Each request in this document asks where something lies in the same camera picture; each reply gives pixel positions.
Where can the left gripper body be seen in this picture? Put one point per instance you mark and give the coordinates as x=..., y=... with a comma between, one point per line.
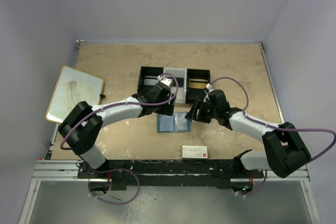
x=169, y=106

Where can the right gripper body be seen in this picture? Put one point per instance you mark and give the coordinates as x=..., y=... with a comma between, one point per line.
x=198, y=112

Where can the blue leather card holder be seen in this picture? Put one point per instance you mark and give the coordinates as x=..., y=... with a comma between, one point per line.
x=173, y=124

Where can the black and white sorting tray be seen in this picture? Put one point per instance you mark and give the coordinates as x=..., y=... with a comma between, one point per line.
x=185, y=94

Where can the white card box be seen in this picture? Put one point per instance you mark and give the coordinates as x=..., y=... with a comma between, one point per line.
x=194, y=152

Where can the yellow framed whiteboard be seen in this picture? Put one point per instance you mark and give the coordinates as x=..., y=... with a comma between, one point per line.
x=73, y=86

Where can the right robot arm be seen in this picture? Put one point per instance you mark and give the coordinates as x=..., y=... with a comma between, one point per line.
x=284, y=150

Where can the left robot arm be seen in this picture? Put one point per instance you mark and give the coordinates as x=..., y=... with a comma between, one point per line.
x=81, y=127

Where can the white card in tray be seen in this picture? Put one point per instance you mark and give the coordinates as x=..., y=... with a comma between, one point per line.
x=150, y=81

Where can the gold card in tray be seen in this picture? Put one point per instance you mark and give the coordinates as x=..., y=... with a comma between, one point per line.
x=197, y=83

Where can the black card in tray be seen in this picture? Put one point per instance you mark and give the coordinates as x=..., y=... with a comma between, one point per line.
x=180, y=81

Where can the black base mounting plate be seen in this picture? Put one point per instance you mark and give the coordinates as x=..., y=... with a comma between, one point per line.
x=218, y=173

